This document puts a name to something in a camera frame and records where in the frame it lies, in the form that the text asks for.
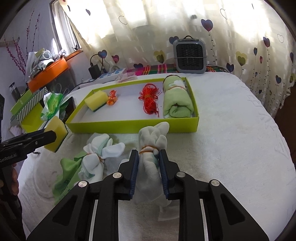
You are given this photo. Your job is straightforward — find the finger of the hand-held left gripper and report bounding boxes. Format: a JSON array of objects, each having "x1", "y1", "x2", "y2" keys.
[{"x1": 0, "y1": 129, "x2": 57, "y2": 156}]

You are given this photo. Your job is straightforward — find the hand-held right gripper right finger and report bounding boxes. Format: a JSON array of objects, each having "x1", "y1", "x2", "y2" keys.
[{"x1": 159, "y1": 149, "x2": 270, "y2": 241}]

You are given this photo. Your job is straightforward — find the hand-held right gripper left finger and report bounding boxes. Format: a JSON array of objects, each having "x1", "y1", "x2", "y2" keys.
[{"x1": 26, "y1": 149, "x2": 139, "y2": 241}]

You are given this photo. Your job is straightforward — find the yellow sponge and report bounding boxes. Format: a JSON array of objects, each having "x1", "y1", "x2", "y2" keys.
[
  {"x1": 84, "y1": 90, "x2": 109, "y2": 113},
  {"x1": 45, "y1": 116, "x2": 68, "y2": 153}
]

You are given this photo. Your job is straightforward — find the white sock bundle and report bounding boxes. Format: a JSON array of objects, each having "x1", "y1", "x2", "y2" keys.
[
  {"x1": 79, "y1": 133, "x2": 126, "y2": 181},
  {"x1": 134, "y1": 122, "x2": 173, "y2": 207}
]

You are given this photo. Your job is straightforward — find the lime green cardboard box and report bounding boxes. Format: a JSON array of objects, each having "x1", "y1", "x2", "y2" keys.
[{"x1": 65, "y1": 76, "x2": 200, "y2": 134}]

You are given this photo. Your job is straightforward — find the green towel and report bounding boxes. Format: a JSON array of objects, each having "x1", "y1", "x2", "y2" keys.
[{"x1": 162, "y1": 75, "x2": 195, "y2": 119}]

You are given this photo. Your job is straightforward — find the red cord bundle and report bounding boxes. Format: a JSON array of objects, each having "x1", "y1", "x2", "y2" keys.
[{"x1": 139, "y1": 84, "x2": 162, "y2": 117}]

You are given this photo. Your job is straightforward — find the small orange cord bundle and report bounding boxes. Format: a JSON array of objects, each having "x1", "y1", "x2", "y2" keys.
[{"x1": 106, "y1": 90, "x2": 118, "y2": 106}]

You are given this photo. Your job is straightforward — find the person's left hand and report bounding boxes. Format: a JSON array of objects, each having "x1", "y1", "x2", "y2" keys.
[{"x1": 9, "y1": 166, "x2": 20, "y2": 203}]

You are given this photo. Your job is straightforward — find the green striped box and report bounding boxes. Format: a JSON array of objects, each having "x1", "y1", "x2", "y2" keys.
[{"x1": 10, "y1": 88, "x2": 47, "y2": 133}]

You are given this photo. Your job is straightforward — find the green tissue pack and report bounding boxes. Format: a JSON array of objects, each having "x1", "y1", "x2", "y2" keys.
[{"x1": 40, "y1": 92, "x2": 67, "y2": 121}]

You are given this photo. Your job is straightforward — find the black smartphone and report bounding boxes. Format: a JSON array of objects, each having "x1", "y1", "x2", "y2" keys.
[{"x1": 62, "y1": 96, "x2": 76, "y2": 121}]

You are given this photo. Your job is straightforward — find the dark glass jar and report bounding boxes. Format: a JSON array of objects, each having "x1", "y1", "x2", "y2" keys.
[{"x1": 9, "y1": 82, "x2": 21, "y2": 102}]

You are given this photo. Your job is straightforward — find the orange shelf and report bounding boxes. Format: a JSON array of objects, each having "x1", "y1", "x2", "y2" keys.
[{"x1": 26, "y1": 50, "x2": 82, "y2": 92}]

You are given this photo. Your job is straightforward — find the pile of white packages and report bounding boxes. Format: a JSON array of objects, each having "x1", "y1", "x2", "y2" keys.
[{"x1": 26, "y1": 47, "x2": 70, "y2": 77}]

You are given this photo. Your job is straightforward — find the pink blossom branches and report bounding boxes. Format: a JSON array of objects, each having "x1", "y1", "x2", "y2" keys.
[{"x1": 5, "y1": 8, "x2": 41, "y2": 76}]

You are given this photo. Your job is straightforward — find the black power adapter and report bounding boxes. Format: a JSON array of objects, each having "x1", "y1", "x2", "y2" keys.
[{"x1": 89, "y1": 66, "x2": 100, "y2": 79}]

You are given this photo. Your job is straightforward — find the pink patterned packet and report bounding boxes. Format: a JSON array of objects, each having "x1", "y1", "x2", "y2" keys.
[{"x1": 116, "y1": 73, "x2": 137, "y2": 82}]

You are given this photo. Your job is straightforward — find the white power strip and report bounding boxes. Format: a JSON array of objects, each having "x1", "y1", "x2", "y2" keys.
[{"x1": 83, "y1": 68, "x2": 127, "y2": 82}]

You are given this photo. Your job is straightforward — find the plaid cloth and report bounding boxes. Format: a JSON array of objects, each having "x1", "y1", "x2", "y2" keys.
[{"x1": 127, "y1": 65, "x2": 228, "y2": 76}]

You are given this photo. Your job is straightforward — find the window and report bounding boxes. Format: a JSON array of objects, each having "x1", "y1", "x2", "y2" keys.
[{"x1": 50, "y1": 0, "x2": 82, "y2": 55}]

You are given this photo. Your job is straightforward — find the grey fan heater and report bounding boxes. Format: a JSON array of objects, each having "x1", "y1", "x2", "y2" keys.
[{"x1": 173, "y1": 35, "x2": 207, "y2": 74}]

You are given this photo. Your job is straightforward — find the wooden cabinet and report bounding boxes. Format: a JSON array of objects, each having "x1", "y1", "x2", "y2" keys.
[{"x1": 274, "y1": 76, "x2": 296, "y2": 149}]

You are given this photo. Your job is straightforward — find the heart print curtain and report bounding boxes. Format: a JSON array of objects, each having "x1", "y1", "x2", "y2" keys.
[{"x1": 60, "y1": 0, "x2": 296, "y2": 116}]

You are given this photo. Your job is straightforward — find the black adapter cable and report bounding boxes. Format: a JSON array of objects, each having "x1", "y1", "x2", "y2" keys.
[{"x1": 90, "y1": 54, "x2": 107, "y2": 72}]

